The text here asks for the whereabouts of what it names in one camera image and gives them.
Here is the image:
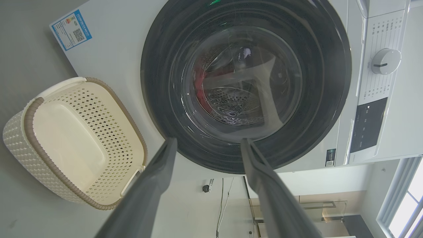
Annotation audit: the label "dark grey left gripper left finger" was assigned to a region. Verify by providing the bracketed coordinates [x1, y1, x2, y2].
[96, 137, 178, 238]

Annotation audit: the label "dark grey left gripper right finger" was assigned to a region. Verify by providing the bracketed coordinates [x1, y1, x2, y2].
[241, 138, 323, 238]

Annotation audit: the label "round dark washing machine door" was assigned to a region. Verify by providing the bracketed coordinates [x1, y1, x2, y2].
[140, 0, 351, 174]

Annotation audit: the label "red garment white stripes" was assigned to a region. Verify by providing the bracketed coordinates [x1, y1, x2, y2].
[193, 64, 232, 113]

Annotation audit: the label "cream perforated laundry basket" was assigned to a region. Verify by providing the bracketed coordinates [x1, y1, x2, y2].
[3, 77, 148, 211]

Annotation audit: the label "washing machine drum opening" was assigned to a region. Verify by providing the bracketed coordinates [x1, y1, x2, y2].
[198, 43, 285, 126]

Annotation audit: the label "black washing machine display panel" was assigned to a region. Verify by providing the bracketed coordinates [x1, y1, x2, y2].
[350, 97, 388, 153]

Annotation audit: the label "white front-load washing machine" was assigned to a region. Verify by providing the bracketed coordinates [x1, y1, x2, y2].
[50, 0, 423, 174]

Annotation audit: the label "white framed window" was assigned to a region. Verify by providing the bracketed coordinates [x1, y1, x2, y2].
[377, 157, 423, 238]

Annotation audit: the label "white round control knob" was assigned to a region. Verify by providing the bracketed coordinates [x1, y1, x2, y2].
[371, 48, 402, 75]

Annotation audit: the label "blue energy label sticker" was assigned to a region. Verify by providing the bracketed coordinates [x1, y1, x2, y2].
[50, 9, 92, 52]

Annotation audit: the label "white detergent drawer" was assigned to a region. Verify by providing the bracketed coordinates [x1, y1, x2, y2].
[356, 0, 411, 18]

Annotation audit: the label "black floor cable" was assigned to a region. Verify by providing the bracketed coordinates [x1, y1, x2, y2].
[216, 178, 224, 238]

